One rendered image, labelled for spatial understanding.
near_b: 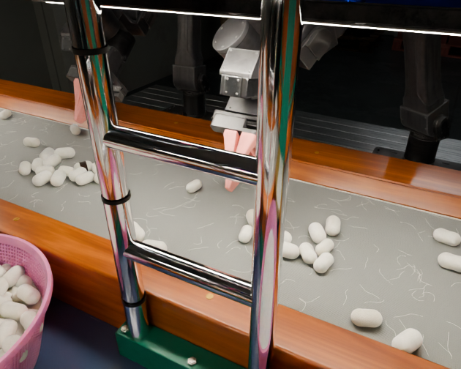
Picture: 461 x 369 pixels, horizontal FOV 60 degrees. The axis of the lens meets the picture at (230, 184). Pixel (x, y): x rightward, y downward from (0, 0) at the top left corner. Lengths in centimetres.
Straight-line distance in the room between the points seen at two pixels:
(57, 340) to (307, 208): 39
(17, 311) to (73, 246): 10
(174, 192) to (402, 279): 37
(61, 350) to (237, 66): 40
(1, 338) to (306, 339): 32
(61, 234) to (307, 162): 42
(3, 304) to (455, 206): 63
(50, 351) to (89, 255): 12
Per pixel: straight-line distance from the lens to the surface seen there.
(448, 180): 75
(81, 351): 55
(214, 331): 45
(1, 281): 58
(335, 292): 51
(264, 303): 34
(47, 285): 50
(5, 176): 82
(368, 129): 115
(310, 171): 72
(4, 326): 52
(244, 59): 50
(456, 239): 62
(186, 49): 108
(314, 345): 42
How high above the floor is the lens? 110
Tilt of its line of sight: 31 degrees down
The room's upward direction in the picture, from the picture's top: straight up
